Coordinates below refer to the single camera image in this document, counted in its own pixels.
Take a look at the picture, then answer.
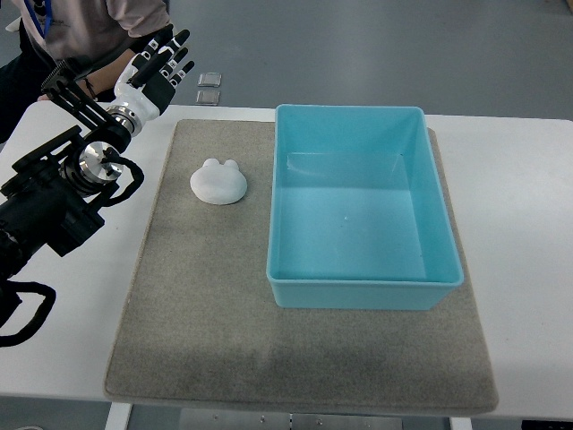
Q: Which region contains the white plush bunny toy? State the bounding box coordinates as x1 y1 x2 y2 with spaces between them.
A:
190 158 247 205

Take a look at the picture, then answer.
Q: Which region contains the blue plastic box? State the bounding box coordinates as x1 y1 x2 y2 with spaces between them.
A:
267 104 465 310

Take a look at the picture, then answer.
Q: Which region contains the person in white shirt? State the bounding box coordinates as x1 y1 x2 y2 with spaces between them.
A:
1 0 172 142

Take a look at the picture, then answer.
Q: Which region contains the floor outlet plate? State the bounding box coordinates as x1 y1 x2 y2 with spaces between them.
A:
195 90 220 106
197 72 222 88

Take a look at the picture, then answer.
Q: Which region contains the lower floor outlet plate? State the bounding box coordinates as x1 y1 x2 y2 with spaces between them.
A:
195 90 220 106

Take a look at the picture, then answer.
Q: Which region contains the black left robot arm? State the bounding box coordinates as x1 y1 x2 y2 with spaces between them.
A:
1 56 144 348

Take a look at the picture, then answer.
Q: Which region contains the upper floor outlet plate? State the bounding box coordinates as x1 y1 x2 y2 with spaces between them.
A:
197 72 222 88

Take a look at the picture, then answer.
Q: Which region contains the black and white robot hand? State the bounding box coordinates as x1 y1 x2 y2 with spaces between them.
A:
110 25 194 123

